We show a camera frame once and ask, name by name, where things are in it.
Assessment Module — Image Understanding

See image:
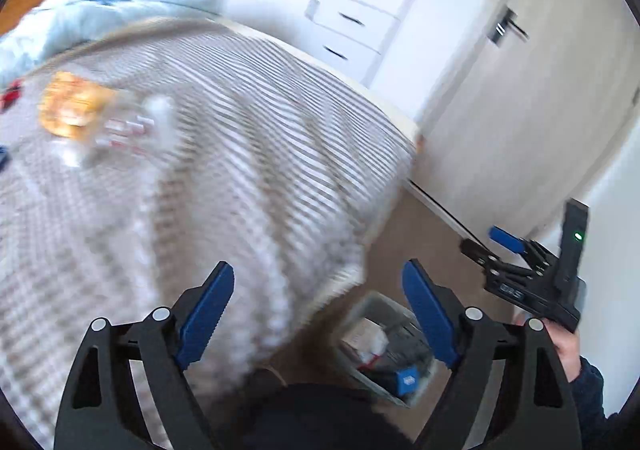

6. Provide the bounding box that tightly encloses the black door handle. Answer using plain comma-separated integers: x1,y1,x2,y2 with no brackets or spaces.
487,8,529,46

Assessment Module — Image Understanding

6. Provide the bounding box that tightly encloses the person's right hand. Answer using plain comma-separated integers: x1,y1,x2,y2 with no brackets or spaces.
546,321,584,384

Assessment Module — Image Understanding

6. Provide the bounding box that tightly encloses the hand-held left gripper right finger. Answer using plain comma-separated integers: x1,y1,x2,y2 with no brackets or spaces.
401,258,584,450

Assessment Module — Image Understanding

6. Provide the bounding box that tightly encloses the beige door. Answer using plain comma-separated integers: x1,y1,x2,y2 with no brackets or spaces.
410,0,640,251

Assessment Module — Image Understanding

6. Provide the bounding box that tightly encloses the brown checkered bed sheet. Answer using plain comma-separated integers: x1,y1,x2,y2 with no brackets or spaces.
0,17,418,450

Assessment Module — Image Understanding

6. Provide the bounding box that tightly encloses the small blue box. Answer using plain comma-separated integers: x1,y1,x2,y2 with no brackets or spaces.
395,367,419,396

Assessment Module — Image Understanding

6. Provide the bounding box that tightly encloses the light blue quilt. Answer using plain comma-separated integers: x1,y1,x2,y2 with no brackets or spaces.
0,0,231,90

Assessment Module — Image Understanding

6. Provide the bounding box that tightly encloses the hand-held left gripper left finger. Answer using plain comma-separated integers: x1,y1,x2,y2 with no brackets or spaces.
53,260,236,450

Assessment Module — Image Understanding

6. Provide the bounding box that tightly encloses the person's dark clothing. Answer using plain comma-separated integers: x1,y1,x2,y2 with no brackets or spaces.
240,382,426,450

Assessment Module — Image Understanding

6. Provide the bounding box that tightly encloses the trash bin with plastic liner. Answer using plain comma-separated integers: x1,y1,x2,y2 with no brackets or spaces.
330,292,436,408

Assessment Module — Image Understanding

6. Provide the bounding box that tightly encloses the red black wrapper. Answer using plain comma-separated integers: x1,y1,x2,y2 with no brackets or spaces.
0,80,23,108

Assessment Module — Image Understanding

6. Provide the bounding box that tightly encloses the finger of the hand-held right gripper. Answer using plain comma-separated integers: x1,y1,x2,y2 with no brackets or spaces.
489,225,557,268
459,239,532,277

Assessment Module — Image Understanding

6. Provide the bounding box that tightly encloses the yellow snack packet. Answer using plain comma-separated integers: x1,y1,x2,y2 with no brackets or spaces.
39,71,118,138

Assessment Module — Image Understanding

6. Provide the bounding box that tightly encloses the clear plastic wrapper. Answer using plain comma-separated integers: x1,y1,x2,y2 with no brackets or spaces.
52,94,176,168

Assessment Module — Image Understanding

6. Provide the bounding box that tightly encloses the person's right forearm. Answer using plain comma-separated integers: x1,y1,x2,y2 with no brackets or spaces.
567,355,608,431

